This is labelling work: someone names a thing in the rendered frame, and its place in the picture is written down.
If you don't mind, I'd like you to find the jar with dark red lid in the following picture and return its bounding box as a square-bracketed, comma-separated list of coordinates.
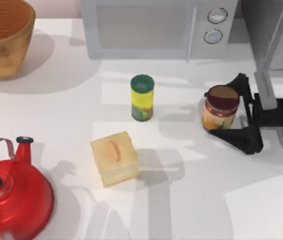
[201, 84, 241, 132]

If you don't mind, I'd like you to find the round microwave knob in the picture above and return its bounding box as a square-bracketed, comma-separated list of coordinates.
[203, 28, 225, 46]
[207, 7, 229, 24]

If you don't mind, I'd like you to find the pale microwave oven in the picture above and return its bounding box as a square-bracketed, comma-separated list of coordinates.
[80, 0, 239, 63]

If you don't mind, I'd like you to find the green and yellow can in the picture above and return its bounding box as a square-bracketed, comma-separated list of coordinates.
[130, 74, 156, 123]

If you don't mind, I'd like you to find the microwave oven door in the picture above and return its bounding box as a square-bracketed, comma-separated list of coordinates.
[81, 0, 199, 61]

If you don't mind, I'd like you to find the pale wooden box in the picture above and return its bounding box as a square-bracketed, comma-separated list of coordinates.
[89, 130, 140, 188]

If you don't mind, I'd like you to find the red kettle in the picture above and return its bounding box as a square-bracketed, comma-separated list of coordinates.
[0, 136, 56, 240]

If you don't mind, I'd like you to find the brown woven basket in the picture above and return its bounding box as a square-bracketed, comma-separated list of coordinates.
[0, 0, 37, 81]

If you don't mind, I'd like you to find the microwave door handle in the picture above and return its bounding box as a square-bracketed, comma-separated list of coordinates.
[186, 5, 198, 63]

